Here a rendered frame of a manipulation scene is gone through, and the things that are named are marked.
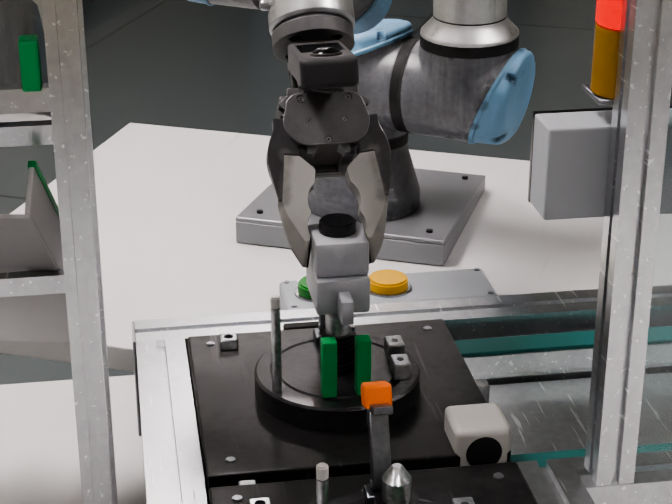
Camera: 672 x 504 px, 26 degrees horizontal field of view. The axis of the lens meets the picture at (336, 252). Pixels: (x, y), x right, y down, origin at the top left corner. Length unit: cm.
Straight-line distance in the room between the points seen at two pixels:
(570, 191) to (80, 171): 36
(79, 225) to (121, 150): 123
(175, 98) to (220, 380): 402
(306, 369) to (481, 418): 16
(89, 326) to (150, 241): 88
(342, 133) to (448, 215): 63
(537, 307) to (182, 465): 43
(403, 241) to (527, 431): 50
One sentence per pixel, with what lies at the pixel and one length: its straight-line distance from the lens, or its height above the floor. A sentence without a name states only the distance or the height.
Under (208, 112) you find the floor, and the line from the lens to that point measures 509.
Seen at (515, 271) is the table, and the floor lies 86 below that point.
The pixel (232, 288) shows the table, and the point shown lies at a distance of 169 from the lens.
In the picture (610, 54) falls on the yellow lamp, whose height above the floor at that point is 129.
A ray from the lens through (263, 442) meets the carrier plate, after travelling 117.
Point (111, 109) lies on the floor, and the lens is 516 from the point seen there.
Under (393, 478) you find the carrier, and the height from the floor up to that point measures 105.
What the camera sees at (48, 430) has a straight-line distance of 143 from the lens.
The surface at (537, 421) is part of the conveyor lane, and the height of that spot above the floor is 92.
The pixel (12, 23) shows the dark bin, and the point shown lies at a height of 133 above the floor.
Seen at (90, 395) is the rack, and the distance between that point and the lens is 98.
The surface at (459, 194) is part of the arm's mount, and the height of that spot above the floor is 89.
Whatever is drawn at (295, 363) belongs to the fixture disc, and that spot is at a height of 99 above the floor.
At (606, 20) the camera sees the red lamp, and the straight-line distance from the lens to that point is 104.
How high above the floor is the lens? 157
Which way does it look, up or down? 24 degrees down
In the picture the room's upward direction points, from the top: straight up
